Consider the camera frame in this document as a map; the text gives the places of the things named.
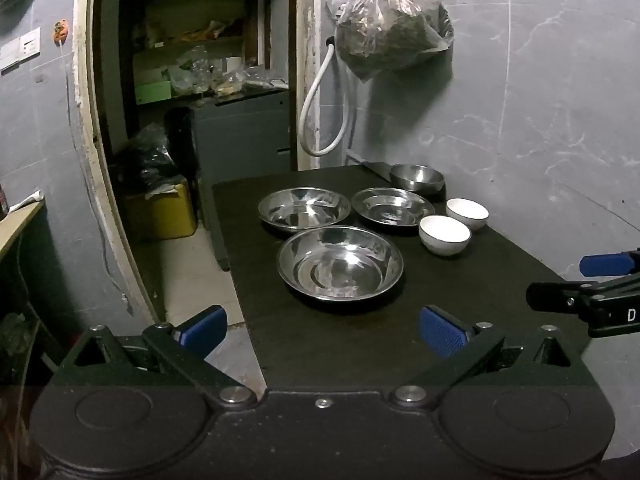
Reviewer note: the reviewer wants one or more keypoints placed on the white ceramic bowl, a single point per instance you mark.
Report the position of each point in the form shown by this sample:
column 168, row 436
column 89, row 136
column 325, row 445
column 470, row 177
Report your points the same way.
column 467, row 210
column 445, row 232

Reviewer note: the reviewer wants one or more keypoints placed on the green box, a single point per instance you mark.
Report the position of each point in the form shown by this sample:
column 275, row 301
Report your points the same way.
column 152, row 92

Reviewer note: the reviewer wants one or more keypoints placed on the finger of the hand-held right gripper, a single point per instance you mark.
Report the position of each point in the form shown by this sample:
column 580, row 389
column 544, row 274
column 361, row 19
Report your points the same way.
column 550, row 296
column 605, row 264

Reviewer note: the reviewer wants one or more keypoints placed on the cream door frame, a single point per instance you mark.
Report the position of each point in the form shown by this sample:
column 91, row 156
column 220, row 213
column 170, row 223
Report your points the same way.
column 82, row 110

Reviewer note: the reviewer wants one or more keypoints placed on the white tube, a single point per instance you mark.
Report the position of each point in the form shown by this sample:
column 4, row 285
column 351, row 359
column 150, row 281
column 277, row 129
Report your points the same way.
column 26, row 201

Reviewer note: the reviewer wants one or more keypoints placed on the white wall switch plate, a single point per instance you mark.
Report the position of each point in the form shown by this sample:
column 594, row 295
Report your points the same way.
column 7, row 57
column 30, row 42

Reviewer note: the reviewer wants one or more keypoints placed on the yellow box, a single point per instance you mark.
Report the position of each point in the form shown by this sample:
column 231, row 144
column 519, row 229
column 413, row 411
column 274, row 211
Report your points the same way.
column 165, row 215

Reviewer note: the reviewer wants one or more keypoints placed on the stainless steel plate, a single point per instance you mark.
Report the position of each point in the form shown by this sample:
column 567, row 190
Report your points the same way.
column 392, row 206
column 340, row 265
column 305, row 207

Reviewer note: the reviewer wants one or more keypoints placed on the grey cabinet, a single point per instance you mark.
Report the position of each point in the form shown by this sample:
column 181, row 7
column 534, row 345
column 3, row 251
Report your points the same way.
column 240, row 135

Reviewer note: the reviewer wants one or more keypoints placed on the dark glass bottle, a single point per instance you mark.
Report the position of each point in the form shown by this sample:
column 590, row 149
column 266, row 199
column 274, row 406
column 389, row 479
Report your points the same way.
column 2, row 201

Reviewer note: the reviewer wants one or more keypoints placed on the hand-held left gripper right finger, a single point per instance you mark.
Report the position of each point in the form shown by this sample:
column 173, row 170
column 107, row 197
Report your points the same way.
column 442, row 331

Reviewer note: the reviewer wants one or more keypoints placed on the stainless steel bowl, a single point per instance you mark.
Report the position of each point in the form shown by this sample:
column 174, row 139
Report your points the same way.
column 417, row 176

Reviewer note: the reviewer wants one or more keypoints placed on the pile of clear plastic bags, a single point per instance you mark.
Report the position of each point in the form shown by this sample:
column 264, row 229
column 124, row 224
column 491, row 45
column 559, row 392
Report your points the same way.
column 220, row 72

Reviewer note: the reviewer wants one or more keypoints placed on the hanging clear bag dark contents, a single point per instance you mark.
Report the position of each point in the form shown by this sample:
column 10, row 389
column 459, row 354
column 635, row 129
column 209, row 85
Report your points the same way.
column 395, row 20

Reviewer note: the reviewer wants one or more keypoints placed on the black plastic bag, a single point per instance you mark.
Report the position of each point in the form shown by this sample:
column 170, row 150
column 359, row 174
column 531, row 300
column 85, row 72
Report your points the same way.
column 145, row 160

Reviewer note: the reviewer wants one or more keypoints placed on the orange wall plug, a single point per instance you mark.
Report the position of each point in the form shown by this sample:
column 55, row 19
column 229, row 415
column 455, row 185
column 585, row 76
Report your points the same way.
column 60, row 31

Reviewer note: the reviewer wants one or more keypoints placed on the wooden shelf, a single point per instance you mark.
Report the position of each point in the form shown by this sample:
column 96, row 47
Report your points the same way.
column 20, row 221

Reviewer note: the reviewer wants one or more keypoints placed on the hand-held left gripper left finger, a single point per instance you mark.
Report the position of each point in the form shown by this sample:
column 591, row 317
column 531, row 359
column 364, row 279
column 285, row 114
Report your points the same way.
column 202, row 329

